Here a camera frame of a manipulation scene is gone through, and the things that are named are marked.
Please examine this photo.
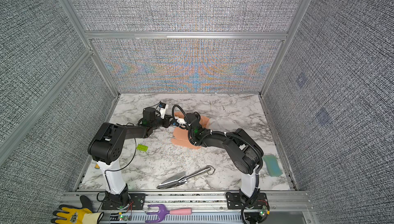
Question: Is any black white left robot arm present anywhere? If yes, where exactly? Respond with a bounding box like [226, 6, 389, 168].
[87, 103, 172, 195]

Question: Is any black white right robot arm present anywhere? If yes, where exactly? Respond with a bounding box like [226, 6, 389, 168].
[171, 105, 264, 202]

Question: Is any small green tag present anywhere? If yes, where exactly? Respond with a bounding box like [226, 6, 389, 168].
[136, 144, 148, 152]

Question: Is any silver metal garden trowel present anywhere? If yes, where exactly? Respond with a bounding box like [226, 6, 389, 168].
[157, 165, 215, 190]

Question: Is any green sponge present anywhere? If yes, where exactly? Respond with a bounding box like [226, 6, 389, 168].
[263, 155, 283, 177]

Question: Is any purple pink garden fork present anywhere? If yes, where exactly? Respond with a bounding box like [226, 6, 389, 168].
[145, 204, 192, 224]

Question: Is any yellow black work glove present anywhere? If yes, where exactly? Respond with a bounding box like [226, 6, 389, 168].
[51, 195, 104, 224]

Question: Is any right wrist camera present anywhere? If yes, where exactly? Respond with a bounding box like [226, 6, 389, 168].
[174, 118, 187, 125]

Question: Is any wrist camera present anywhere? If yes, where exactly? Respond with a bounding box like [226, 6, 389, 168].
[158, 102, 168, 119]
[174, 118, 187, 125]

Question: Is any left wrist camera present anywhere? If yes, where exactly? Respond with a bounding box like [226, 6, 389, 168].
[158, 102, 168, 119]

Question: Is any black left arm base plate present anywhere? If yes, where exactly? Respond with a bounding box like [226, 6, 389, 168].
[101, 192, 146, 211]

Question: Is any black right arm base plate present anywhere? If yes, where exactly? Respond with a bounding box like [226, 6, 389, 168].
[225, 191, 270, 210]

